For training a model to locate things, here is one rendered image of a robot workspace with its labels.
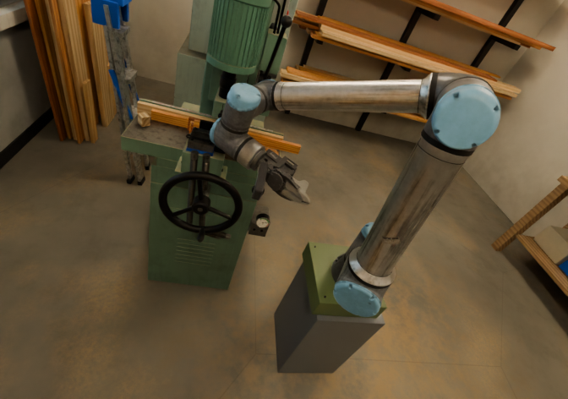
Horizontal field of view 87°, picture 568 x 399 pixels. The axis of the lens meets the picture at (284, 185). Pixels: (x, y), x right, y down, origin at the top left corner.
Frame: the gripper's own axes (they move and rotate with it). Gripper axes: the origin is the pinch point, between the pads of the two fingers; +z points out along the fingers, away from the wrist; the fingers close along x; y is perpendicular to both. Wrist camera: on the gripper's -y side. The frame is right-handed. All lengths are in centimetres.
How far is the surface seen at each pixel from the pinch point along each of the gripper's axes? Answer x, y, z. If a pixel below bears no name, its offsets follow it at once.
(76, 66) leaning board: 74, 36, -180
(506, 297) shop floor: 113, 142, 160
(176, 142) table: 19, 1, -54
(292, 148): 20.0, 36.5, -21.7
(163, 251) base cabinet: 80, -14, -45
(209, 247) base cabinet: 71, -1, -28
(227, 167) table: 22.4, 8.7, -33.9
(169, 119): 20, 8, -65
